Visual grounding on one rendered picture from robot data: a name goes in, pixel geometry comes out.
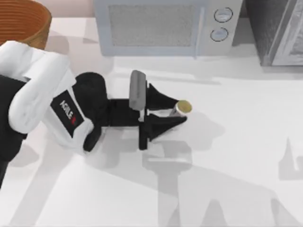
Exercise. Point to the white bottle with yellow cap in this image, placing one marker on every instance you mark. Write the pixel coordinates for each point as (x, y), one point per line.
(183, 107)

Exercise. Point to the pale grey rounded box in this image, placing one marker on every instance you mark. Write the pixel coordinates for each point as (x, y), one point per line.
(137, 88)

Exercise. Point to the pale microwave oven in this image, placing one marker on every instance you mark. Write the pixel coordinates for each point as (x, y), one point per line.
(163, 28)

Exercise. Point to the microwave oven door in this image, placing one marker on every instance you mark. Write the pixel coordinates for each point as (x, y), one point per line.
(149, 26)

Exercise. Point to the round microwave knob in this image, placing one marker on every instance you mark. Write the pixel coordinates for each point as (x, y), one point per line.
(219, 34)
(223, 14)

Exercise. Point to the grey cabinet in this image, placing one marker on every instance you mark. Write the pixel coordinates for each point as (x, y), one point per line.
(262, 28)

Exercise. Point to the brown woven basket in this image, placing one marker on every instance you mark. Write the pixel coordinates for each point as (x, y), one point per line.
(26, 21)

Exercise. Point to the grey cabinet door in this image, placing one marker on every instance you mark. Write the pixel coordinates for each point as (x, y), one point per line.
(291, 35)

